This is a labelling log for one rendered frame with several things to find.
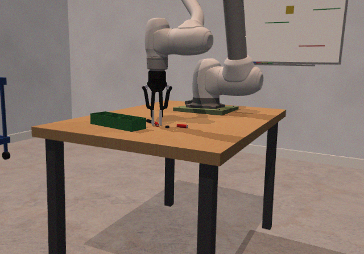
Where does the green three-compartment bin rack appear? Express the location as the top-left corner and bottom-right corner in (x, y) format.
(90, 111), (146, 132)

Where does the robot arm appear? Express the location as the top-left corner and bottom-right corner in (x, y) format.
(145, 0), (263, 109)

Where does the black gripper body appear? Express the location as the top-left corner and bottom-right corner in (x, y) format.
(147, 70), (167, 92)

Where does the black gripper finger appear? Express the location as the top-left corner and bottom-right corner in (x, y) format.
(159, 84), (172, 125)
(142, 84), (156, 126)

